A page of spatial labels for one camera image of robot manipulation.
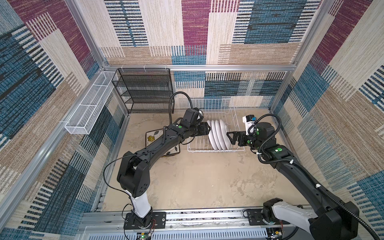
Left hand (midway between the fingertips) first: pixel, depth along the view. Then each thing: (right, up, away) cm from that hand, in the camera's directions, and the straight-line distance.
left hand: (208, 126), depth 84 cm
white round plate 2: (+3, -5, +1) cm, 6 cm away
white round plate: (+2, -5, +1) cm, 5 cm away
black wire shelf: (-43, +26, +27) cm, 57 cm away
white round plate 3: (+7, -5, +3) cm, 9 cm away
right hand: (+13, -4, -5) cm, 15 cm away
